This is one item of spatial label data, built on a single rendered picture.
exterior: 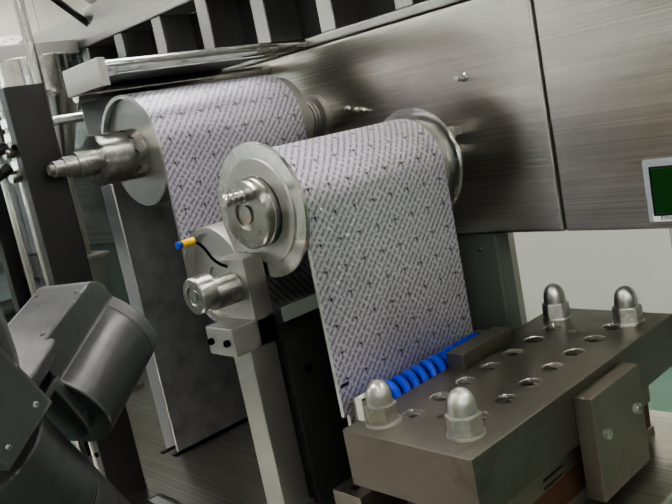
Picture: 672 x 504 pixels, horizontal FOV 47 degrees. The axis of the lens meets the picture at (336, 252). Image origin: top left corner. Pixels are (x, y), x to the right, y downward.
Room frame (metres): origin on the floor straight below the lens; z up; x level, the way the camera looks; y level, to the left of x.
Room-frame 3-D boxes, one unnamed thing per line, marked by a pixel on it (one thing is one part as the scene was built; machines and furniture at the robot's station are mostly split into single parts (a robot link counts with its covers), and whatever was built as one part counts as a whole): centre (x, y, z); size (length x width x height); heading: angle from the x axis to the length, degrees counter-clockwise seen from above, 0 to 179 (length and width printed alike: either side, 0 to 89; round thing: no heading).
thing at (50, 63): (1.44, 0.47, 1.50); 0.14 x 0.14 x 0.06
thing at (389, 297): (0.87, -0.06, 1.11); 0.23 x 0.01 x 0.18; 132
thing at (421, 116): (1.00, -0.12, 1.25); 0.15 x 0.01 x 0.15; 42
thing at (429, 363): (0.85, -0.08, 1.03); 0.21 x 0.04 x 0.03; 132
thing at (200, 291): (0.81, 0.15, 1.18); 0.04 x 0.02 x 0.04; 42
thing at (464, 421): (0.67, -0.08, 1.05); 0.04 x 0.04 x 0.04
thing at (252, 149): (0.83, 0.07, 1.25); 0.15 x 0.01 x 0.15; 42
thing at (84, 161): (0.96, 0.30, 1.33); 0.06 x 0.03 x 0.03; 132
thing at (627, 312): (0.88, -0.32, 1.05); 0.04 x 0.04 x 0.04
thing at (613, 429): (0.75, -0.25, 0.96); 0.10 x 0.03 x 0.11; 132
